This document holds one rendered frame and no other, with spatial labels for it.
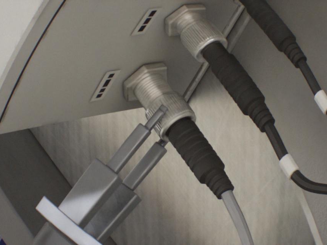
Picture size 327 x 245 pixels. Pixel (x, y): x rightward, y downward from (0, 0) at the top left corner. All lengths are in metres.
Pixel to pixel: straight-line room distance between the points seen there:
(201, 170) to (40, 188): 0.13
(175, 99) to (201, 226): 0.07
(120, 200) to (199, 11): 0.08
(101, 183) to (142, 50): 0.05
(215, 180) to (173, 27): 0.06
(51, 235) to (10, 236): 0.12
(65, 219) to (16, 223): 0.10
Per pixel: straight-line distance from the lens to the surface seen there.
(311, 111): 0.84
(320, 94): 0.78
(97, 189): 0.83
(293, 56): 0.79
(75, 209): 0.83
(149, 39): 0.84
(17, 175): 0.94
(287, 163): 0.80
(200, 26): 0.82
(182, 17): 0.83
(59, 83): 0.82
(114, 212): 0.85
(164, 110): 0.84
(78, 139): 0.94
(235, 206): 0.83
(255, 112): 0.81
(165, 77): 0.86
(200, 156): 0.83
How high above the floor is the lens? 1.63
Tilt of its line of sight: 8 degrees down
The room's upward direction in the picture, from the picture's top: 3 degrees counter-clockwise
